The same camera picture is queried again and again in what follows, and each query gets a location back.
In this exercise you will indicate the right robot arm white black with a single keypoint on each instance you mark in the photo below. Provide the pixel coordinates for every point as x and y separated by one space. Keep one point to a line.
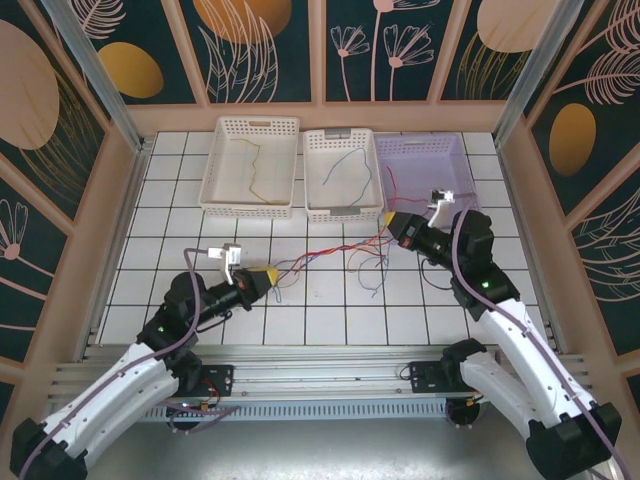
520 345

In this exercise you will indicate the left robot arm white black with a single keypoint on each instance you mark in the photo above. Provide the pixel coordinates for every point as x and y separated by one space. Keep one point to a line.
125 375

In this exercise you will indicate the purple perforated basket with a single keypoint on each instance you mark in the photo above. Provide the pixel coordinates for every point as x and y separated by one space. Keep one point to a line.
425 165

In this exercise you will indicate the large white perforated basket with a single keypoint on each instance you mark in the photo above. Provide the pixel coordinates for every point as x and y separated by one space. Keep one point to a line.
225 170

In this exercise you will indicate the grey metal sheet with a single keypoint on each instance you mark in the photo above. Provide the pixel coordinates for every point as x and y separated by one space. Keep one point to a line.
320 450

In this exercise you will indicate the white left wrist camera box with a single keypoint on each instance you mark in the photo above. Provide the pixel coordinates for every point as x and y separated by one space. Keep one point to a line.
231 255

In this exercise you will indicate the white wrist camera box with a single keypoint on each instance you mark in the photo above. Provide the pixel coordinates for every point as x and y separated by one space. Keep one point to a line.
231 255
442 200

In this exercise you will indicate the aluminium side rail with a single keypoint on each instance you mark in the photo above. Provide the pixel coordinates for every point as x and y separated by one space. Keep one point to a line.
526 240
119 240

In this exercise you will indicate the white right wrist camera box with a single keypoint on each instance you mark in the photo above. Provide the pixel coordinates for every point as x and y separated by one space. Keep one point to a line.
442 200

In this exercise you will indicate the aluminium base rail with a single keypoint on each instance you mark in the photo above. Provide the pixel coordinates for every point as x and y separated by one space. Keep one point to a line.
320 370

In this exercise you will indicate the aluminium frame post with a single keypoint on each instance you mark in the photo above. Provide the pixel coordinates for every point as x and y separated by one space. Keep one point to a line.
529 75
97 75

